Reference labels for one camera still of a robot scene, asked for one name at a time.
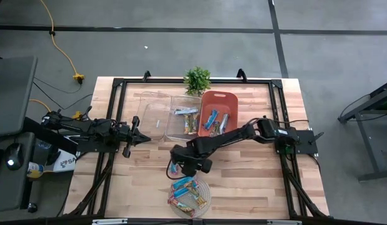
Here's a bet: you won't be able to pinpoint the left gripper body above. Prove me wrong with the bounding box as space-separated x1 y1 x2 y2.
116 116 141 159

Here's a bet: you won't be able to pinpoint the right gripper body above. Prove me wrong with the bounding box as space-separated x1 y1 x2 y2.
169 143 213 178

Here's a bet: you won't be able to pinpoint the yellow blue granola bar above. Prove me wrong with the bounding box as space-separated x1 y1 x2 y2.
186 180 209 210

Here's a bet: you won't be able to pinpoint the snack bars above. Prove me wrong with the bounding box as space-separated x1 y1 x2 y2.
174 107 199 116

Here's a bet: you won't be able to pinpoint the red green granola bar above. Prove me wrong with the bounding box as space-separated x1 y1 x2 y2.
168 194 196 219

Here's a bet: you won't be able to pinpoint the clear plastic bin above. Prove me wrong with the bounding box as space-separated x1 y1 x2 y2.
164 95 203 142
137 91 173 140

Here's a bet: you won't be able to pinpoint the orange plastic bin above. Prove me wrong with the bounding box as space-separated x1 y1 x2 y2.
198 90 239 138

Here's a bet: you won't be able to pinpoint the white printed bag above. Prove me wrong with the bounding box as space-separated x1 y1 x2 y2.
52 149 78 173

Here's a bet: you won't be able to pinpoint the small green potted plant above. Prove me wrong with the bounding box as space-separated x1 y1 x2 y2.
183 66 212 96

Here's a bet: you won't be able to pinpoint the yellow labelled bottle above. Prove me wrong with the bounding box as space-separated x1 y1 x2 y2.
26 161 45 179

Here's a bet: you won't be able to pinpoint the black computer mouse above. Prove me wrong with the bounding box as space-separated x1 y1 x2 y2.
4 142 24 171

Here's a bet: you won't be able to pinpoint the grey desk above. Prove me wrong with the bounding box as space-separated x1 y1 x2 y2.
0 56 38 214

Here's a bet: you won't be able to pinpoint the black metal stand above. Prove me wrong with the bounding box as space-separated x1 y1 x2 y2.
338 79 387 183

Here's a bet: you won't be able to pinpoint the yellow cable with plug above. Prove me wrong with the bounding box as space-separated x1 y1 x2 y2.
29 99 84 121

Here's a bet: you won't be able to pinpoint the yellow extension cable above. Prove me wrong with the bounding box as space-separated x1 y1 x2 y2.
39 0 85 84

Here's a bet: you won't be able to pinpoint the silver bracket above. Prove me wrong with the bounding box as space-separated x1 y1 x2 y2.
267 220 303 225
92 218 128 225

